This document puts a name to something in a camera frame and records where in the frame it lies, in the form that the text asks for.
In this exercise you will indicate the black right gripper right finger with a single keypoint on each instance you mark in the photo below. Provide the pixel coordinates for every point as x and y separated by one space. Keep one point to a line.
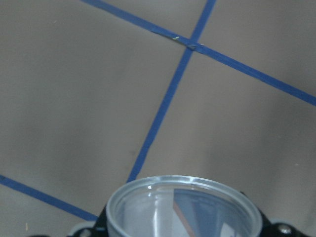
278 229

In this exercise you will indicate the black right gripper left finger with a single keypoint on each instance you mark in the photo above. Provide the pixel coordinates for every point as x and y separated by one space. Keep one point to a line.
98 228

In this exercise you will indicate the tennis ball can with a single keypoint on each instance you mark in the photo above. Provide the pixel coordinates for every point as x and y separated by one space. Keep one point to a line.
181 206

